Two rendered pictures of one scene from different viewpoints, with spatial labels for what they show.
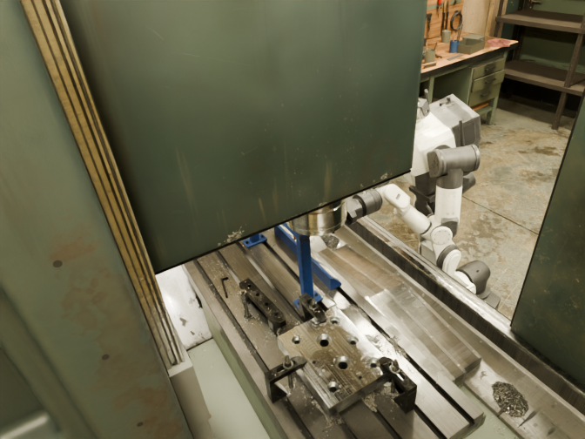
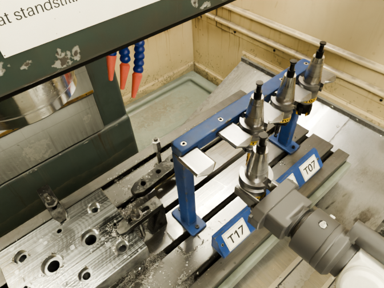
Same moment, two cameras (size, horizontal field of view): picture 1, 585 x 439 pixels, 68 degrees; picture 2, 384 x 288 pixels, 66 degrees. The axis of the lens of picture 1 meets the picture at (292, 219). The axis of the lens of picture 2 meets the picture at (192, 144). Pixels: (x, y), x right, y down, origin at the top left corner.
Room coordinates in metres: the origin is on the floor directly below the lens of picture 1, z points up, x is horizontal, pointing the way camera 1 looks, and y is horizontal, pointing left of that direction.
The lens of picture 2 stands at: (1.08, -0.45, 1.68)
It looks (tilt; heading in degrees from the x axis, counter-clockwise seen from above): 47 degrees down; 79
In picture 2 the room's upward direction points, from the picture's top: 3 degrees counter-clockwise
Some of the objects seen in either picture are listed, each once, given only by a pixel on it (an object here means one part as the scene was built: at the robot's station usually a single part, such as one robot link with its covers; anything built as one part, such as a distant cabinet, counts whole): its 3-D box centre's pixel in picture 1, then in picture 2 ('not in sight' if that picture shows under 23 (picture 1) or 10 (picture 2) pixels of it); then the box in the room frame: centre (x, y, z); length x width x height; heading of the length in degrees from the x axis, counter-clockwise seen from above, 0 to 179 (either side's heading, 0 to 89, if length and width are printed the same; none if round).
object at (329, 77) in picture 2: not in sight; (322, 75); (1.55, 0.13, 1.21); 0.07 x 0.05 x 0.01; 117
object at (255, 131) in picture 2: not in sight; (253, 124); (1.31, 0.00, 1.21); 0.06 x 0.06 x 0.03
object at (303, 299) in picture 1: (312, 313); (141, 220); (1.01, -0.04, 0.97); 0.13 x 0.03 x 0.15; 27
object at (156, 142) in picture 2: (245, 303); (158, 152); (1.09, 0.19, 0.96); 0.03 x 0.03 x 0.13
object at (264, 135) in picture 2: not in sight; (262, 142); (1.26, -0.14, 1.31); 0.02 x 0.02 x 0.03
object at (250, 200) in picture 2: not in sight; (246, 199); (1.23, -0.17, 1.18); 0.06 x 0.02 x 0.03; 118
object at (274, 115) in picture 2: not in sight; (268, 113); (1.36, 0.02, 1.21); 0.07 x 0.05 x 0.01; 117
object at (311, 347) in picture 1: (333, 356); (74, 254); (0.84, -0.09, 0.97); 0.29 x 0.23 x 0.05; 27
